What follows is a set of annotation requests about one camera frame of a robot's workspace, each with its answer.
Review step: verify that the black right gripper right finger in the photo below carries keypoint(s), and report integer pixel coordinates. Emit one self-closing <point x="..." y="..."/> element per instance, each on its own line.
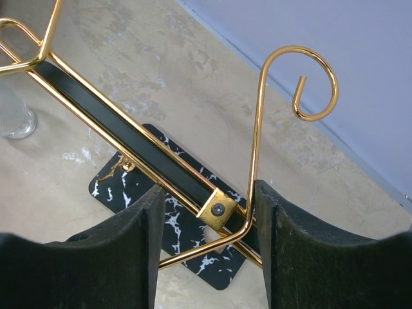
<point x="309" y="263"/>

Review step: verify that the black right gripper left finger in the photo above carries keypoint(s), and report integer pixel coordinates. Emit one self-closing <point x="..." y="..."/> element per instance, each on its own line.
<point x="111" y="265"/>

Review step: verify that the clear glass wine glass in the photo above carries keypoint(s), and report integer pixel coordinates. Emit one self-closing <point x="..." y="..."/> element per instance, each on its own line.
<point x="18" y="121"/>

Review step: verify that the gold wire wine glass rack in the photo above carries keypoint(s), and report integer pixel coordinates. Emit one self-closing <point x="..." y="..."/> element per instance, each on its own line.
<point x="141" y="149"/>

